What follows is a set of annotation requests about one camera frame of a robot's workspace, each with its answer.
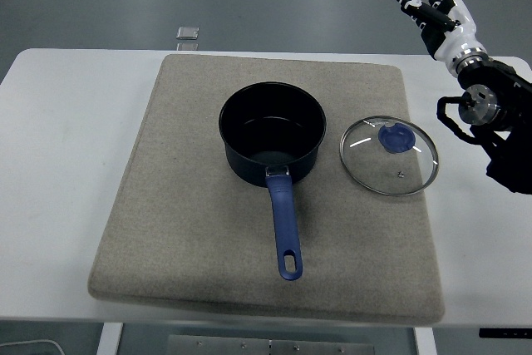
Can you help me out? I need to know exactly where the grey metal plate with screws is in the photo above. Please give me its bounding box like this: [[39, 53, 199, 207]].
[[166, 333, 375, 355]]

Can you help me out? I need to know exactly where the beige fabric mat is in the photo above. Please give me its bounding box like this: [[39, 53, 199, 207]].
[[86, 53, 446, 325]]

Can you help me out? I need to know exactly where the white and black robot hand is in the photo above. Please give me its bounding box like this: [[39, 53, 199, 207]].
[[389, 0, 486, 73]]

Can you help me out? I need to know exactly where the dark pot with blue handle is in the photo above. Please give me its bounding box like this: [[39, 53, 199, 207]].
[[218, 81, 328, 282]]

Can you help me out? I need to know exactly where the white cable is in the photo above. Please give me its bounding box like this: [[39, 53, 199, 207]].
[[0, 338, 64, 355]]

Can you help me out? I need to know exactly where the white table leg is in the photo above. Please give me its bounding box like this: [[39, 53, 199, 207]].
[[96, 322, 125, 355], [413, 326, 437, 355]]

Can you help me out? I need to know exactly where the glass pot lid blue knob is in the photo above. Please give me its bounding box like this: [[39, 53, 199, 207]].
[[338, 115, 441, 198]]

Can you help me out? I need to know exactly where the black table control panel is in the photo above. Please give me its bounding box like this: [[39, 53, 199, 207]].
[[478, 327, 532, 339]]

